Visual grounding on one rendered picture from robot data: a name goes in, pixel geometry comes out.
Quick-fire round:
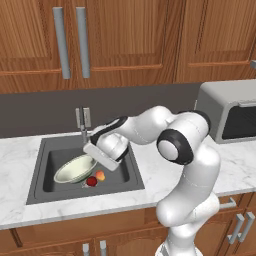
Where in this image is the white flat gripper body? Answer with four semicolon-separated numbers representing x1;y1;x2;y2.
82;142;121;172

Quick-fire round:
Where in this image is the orange yellow mango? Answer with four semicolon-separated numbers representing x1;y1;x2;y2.
94;170;107;182

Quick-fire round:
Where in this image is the red tomato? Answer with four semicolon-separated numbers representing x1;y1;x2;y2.
86;176;99;188

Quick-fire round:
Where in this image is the pale green bowl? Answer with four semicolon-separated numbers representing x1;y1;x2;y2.
53;153;99;185

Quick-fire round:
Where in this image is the dark grey sink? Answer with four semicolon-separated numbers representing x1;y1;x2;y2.
25;134;146;206

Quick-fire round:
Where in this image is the grey metal tap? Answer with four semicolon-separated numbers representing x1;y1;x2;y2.
75;106;93;145

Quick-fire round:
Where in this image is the wide wooden drawer front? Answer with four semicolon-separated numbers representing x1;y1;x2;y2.
9;207;164;248

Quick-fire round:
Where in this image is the wooden base cupboard door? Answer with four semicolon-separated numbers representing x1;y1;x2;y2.
233;199;256;256
194;209;249;256
0;237;98;256
94;225;172;256

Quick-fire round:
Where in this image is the grey microwave oven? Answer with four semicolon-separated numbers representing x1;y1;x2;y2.
194;78;256;145

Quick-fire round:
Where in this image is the black microwave door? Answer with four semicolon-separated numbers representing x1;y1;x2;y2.
220;101;256;141

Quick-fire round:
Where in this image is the small wooden drawer front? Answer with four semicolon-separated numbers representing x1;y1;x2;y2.
216;192;254;214

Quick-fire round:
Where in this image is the wooden wall cupboard door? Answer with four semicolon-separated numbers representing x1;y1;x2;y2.
0;0;75;95
71;0;183;90
174;0;256;85

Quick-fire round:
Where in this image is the grey drawer handle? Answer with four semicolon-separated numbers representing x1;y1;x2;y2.
218;196;238;211

